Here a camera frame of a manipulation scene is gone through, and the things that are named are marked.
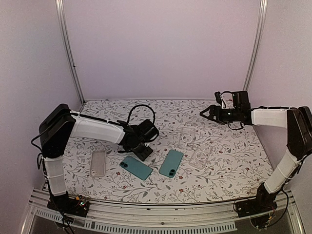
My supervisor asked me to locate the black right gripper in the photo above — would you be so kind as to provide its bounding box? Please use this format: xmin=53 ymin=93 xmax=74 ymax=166
xmin=200 ymin=105 xmax=241 ymax=125

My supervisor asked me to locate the blue phone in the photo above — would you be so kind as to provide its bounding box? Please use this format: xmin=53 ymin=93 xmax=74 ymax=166
xmin=159 ymin=150 xmax=183 ymax=178

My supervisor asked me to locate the clear phone case with ring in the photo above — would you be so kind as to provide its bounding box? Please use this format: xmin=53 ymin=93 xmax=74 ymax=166
xmin=189 ymin=145 xmax=212 ymax=170

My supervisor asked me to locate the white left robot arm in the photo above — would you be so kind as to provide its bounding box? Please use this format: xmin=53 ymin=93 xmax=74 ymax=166
xmin=30 ymin=103 xmax=159 ymax=212

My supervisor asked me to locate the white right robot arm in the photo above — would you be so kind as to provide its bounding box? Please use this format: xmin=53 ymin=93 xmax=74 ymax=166
xmin=200 ymin=91 xmax=312 ymax=213

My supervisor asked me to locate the floral patterned table mat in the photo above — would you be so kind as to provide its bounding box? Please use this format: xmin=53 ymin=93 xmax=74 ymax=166
xmin=63 ymin=100 xmax=273 ymax=204

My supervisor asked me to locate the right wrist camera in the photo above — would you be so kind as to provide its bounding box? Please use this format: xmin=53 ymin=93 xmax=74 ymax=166
xmin=214 ymin=91 xmax=226 ymax=109

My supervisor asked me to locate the front aluminium rail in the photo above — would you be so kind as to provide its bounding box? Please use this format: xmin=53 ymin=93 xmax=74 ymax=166
xmin=21 ymin=189 xmax=305 ymax=234

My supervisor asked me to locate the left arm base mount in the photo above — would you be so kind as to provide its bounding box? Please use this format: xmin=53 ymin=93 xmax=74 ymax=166
xmin=47 ymin=191 xmax=90 ymax=217

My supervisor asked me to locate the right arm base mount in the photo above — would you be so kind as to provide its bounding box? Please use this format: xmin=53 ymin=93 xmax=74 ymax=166
xmin=234 ymin=183 xmax=279 ymax=217

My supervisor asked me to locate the aluminium frame post back right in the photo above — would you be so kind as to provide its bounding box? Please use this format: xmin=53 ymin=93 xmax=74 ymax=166
xmin=243 ymin=0 xmax=268 ymax=91

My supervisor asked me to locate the aluminium frame post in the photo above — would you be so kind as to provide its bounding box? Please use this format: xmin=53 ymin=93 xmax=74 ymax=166
xmin=243 ymin=0 xmax=268 ymax=91
xmin=55 ymin=0 xmax=85 ymax=105

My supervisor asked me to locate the aluminium frame post back left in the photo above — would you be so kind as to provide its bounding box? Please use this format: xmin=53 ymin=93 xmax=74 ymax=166
xmin=55 ymin=0 xmax=85 ymax=105

